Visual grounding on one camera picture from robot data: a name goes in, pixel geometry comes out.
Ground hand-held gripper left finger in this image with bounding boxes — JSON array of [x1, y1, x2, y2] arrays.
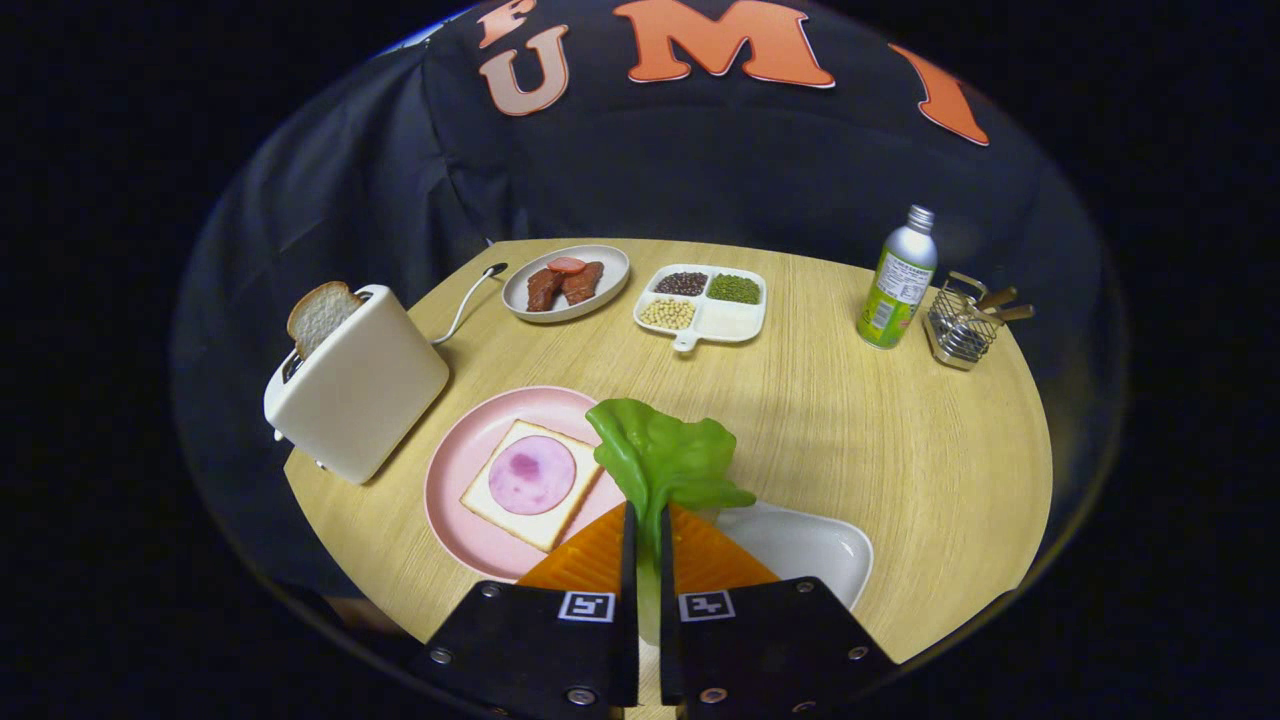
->
[[420, 502, 641, 720]]

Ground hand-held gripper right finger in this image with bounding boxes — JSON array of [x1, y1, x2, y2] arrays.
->
[[659, 503, 898, 720]]

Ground green lettuce leaf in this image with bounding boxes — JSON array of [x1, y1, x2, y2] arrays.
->
[[586, 398, 758, 646]]

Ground brown bread slice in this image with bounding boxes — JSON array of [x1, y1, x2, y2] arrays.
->
[[287, 281, 366, 361]]

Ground white toast slice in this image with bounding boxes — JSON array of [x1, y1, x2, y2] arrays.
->
[[460, 420, 603, 553]]

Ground pink ham slice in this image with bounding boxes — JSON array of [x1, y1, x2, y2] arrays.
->
[[488, 435, 578, 516]]

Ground white oval dish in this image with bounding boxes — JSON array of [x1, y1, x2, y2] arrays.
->
[[700, 500, 874, 611]]

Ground pink plate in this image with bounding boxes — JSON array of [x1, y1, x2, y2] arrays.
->
[[424, 386, 629, 582]]

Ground pile of yellow soybeans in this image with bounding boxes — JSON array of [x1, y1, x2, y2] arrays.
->
[[639, 297, 696, 331]]

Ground white divided dish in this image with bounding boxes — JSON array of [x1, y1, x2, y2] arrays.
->
[[633, 264, 768, 353]]

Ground grey round plate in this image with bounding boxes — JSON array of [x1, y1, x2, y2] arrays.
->
[[502, 245, 631, 323]]

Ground white toaster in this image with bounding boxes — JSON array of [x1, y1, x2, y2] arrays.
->
[[264, 284, 451, 486]]

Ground green label metal bottle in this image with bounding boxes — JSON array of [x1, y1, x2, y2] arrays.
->
[[857, 205, 939, 350]]

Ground white toaster cable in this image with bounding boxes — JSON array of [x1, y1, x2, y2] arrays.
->
[[432, 265, 501, 346]]

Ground metal wire basket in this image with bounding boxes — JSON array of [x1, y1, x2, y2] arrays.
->
[[923, 271, 1001, 372]]

